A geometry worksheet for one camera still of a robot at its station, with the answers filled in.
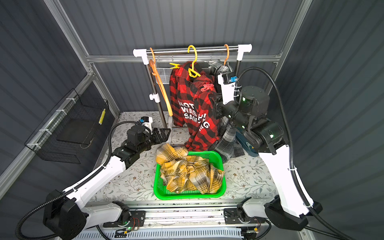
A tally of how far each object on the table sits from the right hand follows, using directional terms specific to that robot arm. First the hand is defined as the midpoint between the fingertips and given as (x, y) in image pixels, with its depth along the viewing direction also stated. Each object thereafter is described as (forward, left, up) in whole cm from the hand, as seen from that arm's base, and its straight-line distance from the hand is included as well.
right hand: (214, 93), depth 53 cm
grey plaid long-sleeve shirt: (-5, -9, -25) cm, 27 cm away
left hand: (+3, +22, -28) cm, 36 cm away
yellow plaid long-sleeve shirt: (-12, +14, -45) cm, 49 cm away
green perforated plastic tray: (-20, +26, -51) cm, 61 cm away
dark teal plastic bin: (+6, -27, -49) cm, 56 cm away
